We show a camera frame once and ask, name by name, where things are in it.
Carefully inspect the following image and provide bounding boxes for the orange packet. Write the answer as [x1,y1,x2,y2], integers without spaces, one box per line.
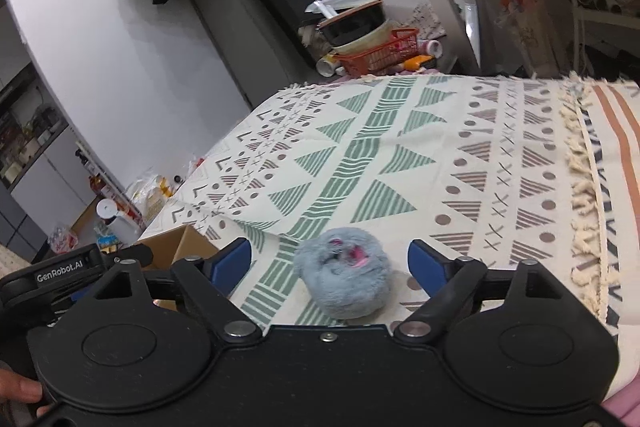
[398,56,435,73]

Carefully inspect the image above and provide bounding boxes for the brown cardboard box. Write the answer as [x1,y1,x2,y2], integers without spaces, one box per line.
[134,224,221,311]

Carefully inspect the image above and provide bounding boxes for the white storage rack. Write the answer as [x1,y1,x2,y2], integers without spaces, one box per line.
[75,147,132,219]

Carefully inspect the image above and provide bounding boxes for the person's left hand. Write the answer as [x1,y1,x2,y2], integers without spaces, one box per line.
[0,368,51,419]

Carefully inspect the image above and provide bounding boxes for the paper cup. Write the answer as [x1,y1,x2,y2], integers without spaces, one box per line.
[316,54,346,78]

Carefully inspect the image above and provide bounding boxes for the white kitchen cabinet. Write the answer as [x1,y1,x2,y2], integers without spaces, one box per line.
[0,62,102,259]

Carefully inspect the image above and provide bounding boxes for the yellow white bag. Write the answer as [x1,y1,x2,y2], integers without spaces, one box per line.
[124,167,176,223]

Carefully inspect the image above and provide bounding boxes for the pink roll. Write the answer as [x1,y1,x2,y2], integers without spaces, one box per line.
[417,38,445,58]

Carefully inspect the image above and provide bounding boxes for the pink bedsheet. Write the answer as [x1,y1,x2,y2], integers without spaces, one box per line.
[599,374,640,427]

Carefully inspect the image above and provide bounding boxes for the white dotted bag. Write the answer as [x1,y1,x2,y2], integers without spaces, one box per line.
[412,2,446,40]

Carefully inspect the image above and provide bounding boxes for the red plastic basket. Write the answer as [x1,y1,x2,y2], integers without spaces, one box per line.
[332,28,421,77]

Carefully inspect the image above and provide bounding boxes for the grey door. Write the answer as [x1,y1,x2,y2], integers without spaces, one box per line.
[189,0,351,108]

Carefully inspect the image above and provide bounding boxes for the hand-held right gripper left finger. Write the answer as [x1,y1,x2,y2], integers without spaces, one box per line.
[52,237,263,342]

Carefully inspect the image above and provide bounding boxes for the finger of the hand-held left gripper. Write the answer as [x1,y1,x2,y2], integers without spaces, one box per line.
[101,243,154,269]

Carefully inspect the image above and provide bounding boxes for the clear printed bag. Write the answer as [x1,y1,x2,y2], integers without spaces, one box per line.
[492,0,564,78]

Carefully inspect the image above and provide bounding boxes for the orange striped white blanket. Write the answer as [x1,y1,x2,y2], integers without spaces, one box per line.
[564,77,640,389]

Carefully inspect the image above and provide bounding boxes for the white kettle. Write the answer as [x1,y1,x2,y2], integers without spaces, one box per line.
[95,198,144,244]

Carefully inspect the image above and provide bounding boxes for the blue fluffy plush toy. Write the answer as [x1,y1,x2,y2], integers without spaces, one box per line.
[292,227,391,321]

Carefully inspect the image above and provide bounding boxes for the green grey patterned blanket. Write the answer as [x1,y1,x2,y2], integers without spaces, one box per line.
[142,74,624,329]

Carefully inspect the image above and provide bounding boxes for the white spoon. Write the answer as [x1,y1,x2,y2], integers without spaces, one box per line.
[305,1,341,20]

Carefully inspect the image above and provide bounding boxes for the cream bowl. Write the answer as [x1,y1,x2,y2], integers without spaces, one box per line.
[332,19,396,56]

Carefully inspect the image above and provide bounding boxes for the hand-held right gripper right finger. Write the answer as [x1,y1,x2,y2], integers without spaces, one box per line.
[392,239,603,342]

